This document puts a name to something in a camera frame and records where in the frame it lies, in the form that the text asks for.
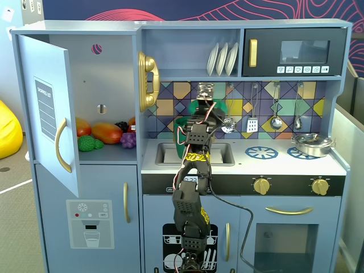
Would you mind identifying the grey toy sink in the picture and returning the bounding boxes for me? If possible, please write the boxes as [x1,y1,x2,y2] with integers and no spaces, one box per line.
[155,142,236,167]

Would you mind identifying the black power cable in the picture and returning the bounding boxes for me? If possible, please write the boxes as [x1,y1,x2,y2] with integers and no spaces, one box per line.
[209,181,256,273]

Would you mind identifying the gold microwave handle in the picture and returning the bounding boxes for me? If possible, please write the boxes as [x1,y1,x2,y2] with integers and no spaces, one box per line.
[249,39,258,68]

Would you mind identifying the metal slotted spatula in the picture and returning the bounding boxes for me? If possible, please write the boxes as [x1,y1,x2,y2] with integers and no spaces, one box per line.
[246,83,259,134]

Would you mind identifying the black toy microwave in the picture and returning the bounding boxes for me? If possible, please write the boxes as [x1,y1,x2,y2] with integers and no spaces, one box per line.
[241,27,348,77]

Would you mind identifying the gold oven door handle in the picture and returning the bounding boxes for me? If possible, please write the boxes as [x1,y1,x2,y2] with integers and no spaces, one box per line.
[265,206,315,216]

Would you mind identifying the gold dishwasher door handle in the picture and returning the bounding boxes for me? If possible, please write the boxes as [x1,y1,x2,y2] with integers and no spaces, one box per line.
[225,222,231,262]

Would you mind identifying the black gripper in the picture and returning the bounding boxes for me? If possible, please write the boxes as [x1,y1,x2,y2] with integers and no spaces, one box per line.
[186,99,227,133]

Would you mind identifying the gold freezer door handle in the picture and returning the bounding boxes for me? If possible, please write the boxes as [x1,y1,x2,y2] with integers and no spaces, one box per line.
[123,181,131,224]

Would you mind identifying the green toy broccoli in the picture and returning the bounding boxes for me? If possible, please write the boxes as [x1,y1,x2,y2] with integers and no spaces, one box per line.
[77,135,105,152]

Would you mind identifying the orange toy mango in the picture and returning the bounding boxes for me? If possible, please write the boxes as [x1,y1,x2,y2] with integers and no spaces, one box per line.
[91,122,123,145]

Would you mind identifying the metal slotted skimmer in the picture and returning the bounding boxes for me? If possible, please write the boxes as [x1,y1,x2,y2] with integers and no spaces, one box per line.
[221,83,238,134]

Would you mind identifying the small wrist camera board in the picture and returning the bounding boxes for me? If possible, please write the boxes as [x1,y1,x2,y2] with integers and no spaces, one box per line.
[197,82,216,101]

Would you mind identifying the green plastic container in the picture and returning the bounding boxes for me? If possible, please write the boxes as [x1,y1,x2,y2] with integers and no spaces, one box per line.
[173,115,212,160]

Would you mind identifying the white toy plate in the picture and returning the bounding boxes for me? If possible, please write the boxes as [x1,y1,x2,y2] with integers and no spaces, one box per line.
[225,42,239,77]
[216,42,229,77]
[206,42,220,77]

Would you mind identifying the gold toy telephone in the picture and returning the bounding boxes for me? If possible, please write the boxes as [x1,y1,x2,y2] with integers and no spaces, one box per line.
[138,50,160,113]

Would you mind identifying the green round lid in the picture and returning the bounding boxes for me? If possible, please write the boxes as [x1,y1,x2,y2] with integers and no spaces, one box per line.
[188,100,229,115]

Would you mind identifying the blue wooden toy kitchen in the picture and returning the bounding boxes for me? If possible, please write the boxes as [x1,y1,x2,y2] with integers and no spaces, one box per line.
[10,18,353,273]

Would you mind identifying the gold stove knob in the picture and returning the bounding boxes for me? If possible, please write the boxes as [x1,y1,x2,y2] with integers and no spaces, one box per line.
[311,178,330,196]
[253,176,271,196]

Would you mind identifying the yellow bean bag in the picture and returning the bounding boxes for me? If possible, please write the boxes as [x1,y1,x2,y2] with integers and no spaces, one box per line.
[0,100,23,160]

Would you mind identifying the purple toy grapes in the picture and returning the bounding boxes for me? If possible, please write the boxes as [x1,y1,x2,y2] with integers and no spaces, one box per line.
[120,132,137,149]

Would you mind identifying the gold fridge door handle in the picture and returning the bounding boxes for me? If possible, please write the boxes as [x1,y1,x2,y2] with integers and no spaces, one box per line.
[55,117,73,173]

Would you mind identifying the red yellow toy peach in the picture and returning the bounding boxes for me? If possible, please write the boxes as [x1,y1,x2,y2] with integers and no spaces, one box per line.
[75,117,92,137]

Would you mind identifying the blue fridge door with list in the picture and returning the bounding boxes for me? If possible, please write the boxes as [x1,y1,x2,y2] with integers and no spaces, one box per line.
[17,34,81,198]

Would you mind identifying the blue freezer door with dispenser print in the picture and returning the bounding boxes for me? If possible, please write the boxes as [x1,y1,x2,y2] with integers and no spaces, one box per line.
[34,164,142,273]

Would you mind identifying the grey partition panel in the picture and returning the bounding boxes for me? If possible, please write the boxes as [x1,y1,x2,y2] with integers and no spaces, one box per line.
[332,61,364,273]

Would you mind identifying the metal spoon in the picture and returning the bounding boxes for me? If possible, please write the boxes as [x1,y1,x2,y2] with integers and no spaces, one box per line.
[293,81,304,131]

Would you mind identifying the metal ladle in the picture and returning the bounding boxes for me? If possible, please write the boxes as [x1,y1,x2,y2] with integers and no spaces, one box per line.
[270,82,283,130]

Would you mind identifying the steel pot with lid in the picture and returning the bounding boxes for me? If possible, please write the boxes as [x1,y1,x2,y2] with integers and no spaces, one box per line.
[291,133,337,158]

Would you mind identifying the blue oven door with window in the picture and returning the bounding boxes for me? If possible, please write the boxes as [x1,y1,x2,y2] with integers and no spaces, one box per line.
[239,196,342,273]

